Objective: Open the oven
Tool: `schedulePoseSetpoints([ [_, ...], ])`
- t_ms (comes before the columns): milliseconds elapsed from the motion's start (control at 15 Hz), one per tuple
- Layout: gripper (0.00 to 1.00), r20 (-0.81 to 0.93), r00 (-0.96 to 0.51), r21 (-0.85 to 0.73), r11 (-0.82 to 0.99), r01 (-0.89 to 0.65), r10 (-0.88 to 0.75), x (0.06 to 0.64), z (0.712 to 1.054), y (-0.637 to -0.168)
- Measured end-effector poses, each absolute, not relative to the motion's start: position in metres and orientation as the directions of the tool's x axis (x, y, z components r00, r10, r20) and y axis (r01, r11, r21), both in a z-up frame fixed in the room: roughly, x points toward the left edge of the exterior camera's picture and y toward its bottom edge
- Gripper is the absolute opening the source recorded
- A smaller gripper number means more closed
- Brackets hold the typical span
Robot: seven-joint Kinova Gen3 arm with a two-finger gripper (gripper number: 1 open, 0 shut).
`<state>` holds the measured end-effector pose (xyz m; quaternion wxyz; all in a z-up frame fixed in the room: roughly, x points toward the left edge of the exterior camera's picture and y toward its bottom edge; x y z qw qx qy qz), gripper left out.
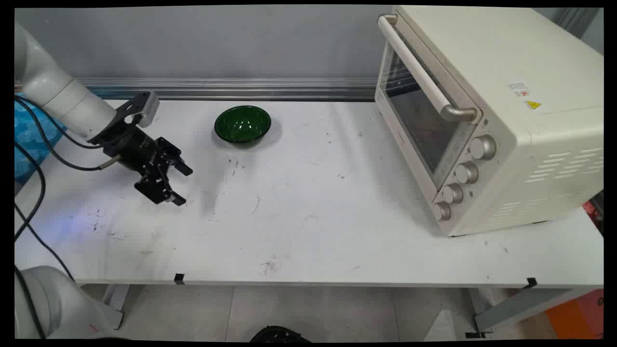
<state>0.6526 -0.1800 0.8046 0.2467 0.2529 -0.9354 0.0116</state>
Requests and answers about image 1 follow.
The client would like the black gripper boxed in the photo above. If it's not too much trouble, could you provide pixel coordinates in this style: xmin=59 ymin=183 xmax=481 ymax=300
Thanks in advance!
xmin=103 ymin=125 xmax=194 ymax=207

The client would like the glass oven door with handle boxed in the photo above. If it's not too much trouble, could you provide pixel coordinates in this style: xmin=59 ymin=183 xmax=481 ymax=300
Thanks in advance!
xmin=375 ymin=14 xmax=483 ymax=189

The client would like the dark green bowl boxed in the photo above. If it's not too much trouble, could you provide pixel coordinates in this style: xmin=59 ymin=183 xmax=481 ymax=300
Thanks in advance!
xmin=214 ymin=105 xmax=272 ymax=144

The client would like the grey table leg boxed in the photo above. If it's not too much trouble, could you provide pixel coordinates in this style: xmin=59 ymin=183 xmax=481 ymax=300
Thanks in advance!
xmin=101 ymin=284 xmax=131 ymax=331
xmin=465 ymin=288 xmax=584 ymax=339

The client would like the blue plastic bag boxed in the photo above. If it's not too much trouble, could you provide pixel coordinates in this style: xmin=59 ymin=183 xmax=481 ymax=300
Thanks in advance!
xmin=14 ymin=94 xmax=66 ymax=184

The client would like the black plastic object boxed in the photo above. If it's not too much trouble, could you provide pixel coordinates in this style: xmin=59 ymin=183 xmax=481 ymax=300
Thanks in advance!
xmin=250 ymin=326 xmax=311 ymax=344

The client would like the cream toaster oven body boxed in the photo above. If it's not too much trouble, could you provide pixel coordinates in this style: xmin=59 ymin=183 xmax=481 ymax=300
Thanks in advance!
xmin=375 ymin=6 xmax=604 ymax=238

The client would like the red object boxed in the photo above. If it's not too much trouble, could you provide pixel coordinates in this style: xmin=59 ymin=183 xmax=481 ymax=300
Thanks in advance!
xmin=582 ymin=200 xmax=601 ymax=225

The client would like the orange box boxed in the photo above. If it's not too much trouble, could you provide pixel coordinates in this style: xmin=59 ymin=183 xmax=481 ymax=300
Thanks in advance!
xmin=545 ymin=289 xmax=604 ymax=339

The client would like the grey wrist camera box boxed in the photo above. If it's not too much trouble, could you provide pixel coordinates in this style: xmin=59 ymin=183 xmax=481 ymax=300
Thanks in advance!
xmin=140 ymin=92 xmax=161 ymax=128

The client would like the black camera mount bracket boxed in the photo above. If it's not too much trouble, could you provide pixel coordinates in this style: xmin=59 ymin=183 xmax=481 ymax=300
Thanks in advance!
xmin=89 ymin=94 xmax=151 ymax=145

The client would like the thin black cable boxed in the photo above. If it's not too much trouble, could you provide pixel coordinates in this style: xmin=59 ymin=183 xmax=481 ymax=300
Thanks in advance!
xmin=14 ymin=94 xmax=104 ymax=339

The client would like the thick black cable, metal plug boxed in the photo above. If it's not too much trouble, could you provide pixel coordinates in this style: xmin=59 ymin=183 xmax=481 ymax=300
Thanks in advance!
xmin=14 ymin=96 xmax=122 ymax=241

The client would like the aluminium profile rail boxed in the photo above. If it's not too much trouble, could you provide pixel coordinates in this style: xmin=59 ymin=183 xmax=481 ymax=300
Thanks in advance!
xmin=80 ymin=79 xmax=379 ymax=102

